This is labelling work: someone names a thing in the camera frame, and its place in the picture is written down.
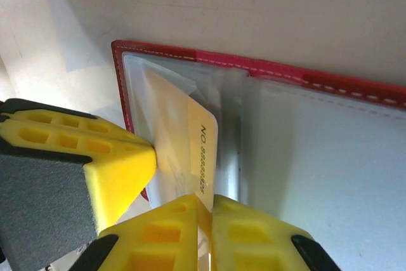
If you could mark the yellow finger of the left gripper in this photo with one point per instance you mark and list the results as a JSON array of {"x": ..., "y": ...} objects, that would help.
[
  {"x": 63, "y": 117},
  {"x": 104, "y": 169}
]

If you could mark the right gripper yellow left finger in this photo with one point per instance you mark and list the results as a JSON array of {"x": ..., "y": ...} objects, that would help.
[{"x": 149, "y": 239}]

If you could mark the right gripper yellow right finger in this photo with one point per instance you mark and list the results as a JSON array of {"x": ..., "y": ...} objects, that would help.
[{"x": 253, "y": 242}]

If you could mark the gold credit card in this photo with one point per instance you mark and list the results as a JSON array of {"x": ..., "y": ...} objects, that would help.
[{"x": 203, "y": 156}]

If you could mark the red leather card holder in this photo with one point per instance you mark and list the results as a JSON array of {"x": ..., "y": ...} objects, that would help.
[{"x": 333, "y": 172}]

